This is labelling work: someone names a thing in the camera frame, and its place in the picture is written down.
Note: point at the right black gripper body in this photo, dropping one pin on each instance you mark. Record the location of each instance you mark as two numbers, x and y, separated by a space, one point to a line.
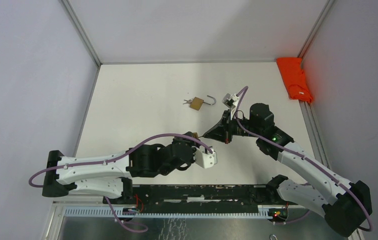
235 127

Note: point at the large brass padlock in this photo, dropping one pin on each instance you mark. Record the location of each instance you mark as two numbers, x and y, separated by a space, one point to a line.
197 102

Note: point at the silver keys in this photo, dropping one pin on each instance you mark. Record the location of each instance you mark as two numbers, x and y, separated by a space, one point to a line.
188 101

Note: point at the small brass padlock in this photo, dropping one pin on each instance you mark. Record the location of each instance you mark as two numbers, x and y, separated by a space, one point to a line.
195 135

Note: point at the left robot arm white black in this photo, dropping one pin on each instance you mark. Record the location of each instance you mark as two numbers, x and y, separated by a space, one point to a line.
108 175

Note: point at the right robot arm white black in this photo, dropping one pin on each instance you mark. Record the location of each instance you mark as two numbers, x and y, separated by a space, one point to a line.
344 205

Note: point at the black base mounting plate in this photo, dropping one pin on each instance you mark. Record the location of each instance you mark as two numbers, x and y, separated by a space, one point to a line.
198 199

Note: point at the orange folded cloth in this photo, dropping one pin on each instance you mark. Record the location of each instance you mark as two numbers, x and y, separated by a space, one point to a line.
294 78

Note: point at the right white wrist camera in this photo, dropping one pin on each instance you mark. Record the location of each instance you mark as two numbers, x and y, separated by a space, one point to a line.
231 101

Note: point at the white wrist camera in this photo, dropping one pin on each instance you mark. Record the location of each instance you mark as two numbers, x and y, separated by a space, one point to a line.
231 101
204 158

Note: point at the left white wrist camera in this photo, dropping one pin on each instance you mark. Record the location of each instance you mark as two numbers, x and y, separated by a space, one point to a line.
204 158

